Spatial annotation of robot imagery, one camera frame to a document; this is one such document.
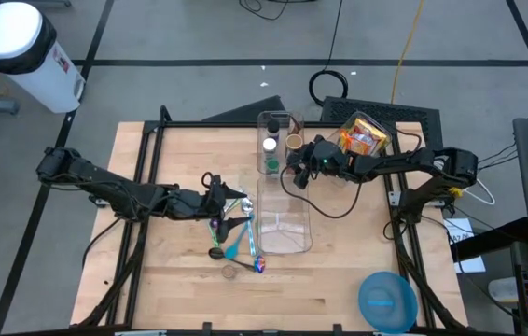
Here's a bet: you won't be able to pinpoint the silver spoon blue handle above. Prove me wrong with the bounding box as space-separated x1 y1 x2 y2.
240 197 258 258

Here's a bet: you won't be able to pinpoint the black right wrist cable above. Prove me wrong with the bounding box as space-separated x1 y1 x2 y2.
280 165 364 219

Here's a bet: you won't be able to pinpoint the white paper sheet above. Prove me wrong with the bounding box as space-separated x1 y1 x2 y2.
443 217 487 274

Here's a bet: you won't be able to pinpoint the blue plastic bowl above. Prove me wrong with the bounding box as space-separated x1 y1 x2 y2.
357 271 419 334

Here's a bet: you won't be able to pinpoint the yellow ramen noodle packet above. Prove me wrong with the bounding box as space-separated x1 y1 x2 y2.
353 117 389 147

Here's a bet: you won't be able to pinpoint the teal spoon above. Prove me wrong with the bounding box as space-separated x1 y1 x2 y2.
224 213 256 261

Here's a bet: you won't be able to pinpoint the white trash bin black rim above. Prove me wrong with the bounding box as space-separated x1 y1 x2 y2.
0 1 87 114

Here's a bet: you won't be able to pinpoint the yellow cable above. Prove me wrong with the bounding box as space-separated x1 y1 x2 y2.
389 0 426 105

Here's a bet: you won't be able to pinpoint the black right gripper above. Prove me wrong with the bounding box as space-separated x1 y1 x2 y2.
286 134 325 189

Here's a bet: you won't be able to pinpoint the brown ramen noodle packet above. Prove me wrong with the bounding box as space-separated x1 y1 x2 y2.
354 130 380 153

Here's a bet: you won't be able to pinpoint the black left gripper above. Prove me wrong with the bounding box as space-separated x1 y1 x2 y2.
200 175 253 244

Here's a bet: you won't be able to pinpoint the white cables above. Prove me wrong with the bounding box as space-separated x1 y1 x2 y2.
466 179 497 206

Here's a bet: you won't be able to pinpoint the dark metal spoon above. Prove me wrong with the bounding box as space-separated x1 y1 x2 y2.
207 246 258 273

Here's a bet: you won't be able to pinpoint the clear plastic storage bin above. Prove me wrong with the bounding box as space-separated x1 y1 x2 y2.
256 175 313 255
255 109 306 178
313 109 392 179

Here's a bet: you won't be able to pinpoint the orange ramen noodle packet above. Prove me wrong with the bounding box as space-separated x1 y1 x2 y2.
338 130 371 158

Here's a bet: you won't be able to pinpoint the coiled black floor cable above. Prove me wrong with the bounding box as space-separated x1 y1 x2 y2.
308 0 350 107

